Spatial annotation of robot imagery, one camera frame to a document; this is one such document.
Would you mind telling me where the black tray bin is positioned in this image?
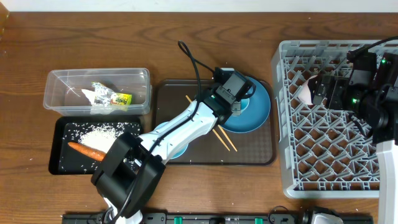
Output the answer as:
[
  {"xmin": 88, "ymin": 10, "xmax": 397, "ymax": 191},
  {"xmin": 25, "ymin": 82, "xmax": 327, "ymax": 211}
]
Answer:
[{"xmin": 49, "ymin": 115, "xmax": 143, "ymax": 175}]

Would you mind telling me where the white rice pile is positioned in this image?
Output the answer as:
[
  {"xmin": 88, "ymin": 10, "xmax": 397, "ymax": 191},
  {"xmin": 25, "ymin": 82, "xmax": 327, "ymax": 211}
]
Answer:
[{"xmin": 62, "ymin": 122, "xmax": 139, "ymax": 172}]

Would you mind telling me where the wooden chopstick right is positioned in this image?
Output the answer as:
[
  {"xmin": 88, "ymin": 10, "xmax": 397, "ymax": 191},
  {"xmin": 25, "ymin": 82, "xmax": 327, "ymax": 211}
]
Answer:
[{"xmin": 218, "ymin": 125, "xmax": 238, "ymax": 152}]

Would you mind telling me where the pink cup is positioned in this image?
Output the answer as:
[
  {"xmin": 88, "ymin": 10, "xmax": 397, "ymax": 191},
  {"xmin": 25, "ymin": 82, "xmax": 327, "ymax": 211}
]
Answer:
[{"xmin": 298, "ymin": 75, "xmax": 318, "ymax": 105}]

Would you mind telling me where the clear plastic bin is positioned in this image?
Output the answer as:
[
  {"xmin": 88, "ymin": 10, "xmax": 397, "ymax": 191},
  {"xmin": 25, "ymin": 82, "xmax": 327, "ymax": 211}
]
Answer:
[{"xmin": 43, "ymin": 68, "xmax": 152, "ymax": 116}]

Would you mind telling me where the brown serving tray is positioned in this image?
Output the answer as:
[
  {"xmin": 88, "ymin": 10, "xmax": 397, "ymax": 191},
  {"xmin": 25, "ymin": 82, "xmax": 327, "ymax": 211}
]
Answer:
[{"xmin": 153, "ymin": 80, "xmax": 276, "ymax": 166}]

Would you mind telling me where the foil snack wrapper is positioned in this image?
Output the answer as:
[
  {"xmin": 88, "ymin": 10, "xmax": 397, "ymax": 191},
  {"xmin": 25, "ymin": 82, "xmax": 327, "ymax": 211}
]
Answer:
[{"xmin": 91, "ymin": 82, "xmax": 133, "ymax": 106}]

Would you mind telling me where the wooden chopstick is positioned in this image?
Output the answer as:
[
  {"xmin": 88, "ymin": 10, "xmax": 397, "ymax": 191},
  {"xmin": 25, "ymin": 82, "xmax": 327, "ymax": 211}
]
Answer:
[
  {"xmin": 185, "ymin": 95, "xmax": 230, "ymax": 151},
  {"xmin": 218, "ymin": 125, "xmax": 238, "ymax": 152}
]

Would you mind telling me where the grey dishwasher rack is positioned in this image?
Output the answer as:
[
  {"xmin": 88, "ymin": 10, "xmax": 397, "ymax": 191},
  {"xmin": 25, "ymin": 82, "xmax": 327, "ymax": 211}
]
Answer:
[{"xmin": 271, "ymin": 40, "xmax": 397, "ymax": 198}]

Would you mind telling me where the light blue cup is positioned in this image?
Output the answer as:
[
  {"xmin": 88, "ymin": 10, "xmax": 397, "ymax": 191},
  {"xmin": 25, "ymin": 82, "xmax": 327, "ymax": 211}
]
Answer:
[{"xmin": 240, "ymin": 98, "xmax": 249, "ymax": 111}]

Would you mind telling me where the dark blue plate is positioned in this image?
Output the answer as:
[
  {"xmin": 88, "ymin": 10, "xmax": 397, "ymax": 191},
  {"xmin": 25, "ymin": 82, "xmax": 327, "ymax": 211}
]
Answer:
[{"xmin": 222, "ymin": 77, "xmax": 271, "ymax": 133}]

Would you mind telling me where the wooden chopstick left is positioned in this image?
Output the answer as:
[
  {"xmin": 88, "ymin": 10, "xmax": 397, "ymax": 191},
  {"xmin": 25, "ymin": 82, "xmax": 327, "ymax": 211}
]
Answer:
[{"xmin": 185, "ymin": 95, "xmax": 230, "ymax": 151}]

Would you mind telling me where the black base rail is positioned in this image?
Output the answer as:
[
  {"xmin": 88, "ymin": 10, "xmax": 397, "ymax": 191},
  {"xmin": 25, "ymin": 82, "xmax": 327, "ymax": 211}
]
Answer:
[{"xmin": 62, "ymin": 207, "xmax": 374, "ymax": 224}]

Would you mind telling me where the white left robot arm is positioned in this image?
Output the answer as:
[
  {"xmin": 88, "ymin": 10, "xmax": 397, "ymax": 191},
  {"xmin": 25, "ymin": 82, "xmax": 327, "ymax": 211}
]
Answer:
[{"xmin": 91, "ymin": 68, "xmax": 256, "ymax": 223}]

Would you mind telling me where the white paper napkin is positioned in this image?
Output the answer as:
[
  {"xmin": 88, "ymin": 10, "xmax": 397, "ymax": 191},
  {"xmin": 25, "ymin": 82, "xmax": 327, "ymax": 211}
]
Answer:
[{"xmin": 81, "ymin": 89, "xmax": 96, "ymax": 105}]

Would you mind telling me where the orange carrot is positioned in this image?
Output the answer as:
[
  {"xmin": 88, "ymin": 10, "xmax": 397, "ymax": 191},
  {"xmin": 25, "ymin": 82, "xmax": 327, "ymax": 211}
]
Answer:
[{"xmin": 68, "ymin": 142, "xmax": 106, "ymax": 161}]

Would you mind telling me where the light blue bowl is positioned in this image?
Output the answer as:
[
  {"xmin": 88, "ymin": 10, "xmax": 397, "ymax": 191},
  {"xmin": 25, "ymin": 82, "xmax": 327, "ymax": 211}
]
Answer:
[{"xmin": 154, "ymin": 121, "xmax": 188, "ymax": 159}]

